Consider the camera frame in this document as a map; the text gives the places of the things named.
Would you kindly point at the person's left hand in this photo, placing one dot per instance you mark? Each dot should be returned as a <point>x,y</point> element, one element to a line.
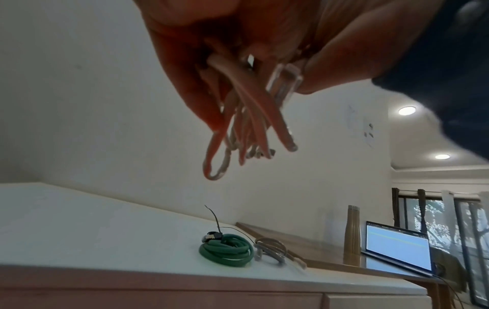
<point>191,36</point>

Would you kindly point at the person's right hand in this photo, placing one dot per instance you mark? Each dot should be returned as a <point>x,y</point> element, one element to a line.
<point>363,45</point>

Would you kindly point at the round ceiling light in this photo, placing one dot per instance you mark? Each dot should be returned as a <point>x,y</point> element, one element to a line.
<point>407,110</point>
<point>442,156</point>

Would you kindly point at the tall beige bottle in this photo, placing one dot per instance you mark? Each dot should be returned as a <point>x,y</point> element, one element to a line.
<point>352,235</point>

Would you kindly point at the dark framed window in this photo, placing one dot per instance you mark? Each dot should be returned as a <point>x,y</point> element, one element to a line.
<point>458,229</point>

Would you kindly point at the open laptop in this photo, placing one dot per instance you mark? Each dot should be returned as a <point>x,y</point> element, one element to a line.
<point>397,250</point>

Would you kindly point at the white low table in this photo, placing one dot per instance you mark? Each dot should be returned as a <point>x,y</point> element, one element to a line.
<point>76,226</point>

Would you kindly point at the grey bag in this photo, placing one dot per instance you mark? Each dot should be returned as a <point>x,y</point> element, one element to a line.
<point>452,265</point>

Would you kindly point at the wooden table leg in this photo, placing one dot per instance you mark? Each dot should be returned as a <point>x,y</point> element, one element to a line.
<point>439,297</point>

